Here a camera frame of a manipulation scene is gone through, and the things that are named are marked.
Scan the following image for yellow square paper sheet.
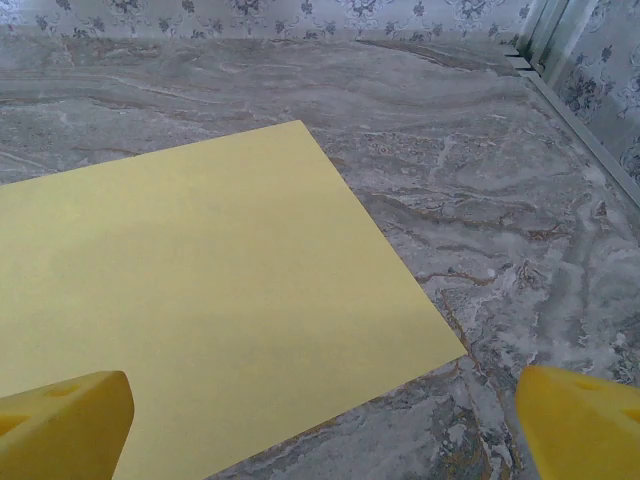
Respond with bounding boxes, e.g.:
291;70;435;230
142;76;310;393
0;119;469;480

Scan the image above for aluminium frame post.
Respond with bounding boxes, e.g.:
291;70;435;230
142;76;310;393
517;0;599;86

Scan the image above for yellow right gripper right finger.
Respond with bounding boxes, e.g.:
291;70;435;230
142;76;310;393
514;364;640;480

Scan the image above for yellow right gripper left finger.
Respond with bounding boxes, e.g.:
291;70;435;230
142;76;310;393
0;369;136;480

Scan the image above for aluminium side rail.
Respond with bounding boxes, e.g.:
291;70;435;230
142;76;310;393
504;47;640;191

